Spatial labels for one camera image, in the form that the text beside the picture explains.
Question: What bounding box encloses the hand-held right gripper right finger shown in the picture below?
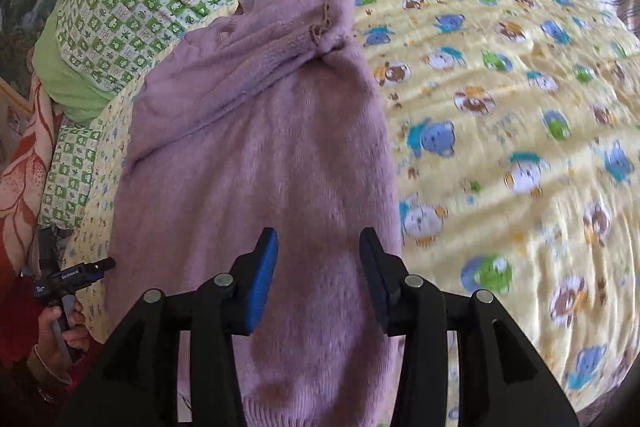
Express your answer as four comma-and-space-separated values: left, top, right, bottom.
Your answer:
359, 227, 581, 427

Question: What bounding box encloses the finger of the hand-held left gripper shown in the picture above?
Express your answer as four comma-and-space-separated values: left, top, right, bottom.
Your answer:
80, 257, 117, 282

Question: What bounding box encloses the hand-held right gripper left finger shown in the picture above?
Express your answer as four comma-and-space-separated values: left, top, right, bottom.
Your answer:
55, 227, 279, 427

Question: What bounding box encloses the purple knit sweater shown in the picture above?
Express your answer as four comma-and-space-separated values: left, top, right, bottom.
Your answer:
102, 0, 406, 427

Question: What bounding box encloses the person's left forearm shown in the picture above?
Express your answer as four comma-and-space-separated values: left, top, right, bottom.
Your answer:
0, 279, 76, 408

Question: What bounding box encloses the person's left hand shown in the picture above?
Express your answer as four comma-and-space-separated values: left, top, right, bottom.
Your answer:
36, 301, 92, 360

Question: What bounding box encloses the small green checkered pillow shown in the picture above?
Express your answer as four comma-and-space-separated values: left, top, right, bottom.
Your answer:
40, 127, 98, 233

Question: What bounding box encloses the red floral blanket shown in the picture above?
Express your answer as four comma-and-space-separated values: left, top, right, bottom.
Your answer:
0, 74, 63, 278

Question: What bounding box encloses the yellow bear-print quilt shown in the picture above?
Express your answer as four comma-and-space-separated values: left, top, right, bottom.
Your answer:
60, 0, 640, 427

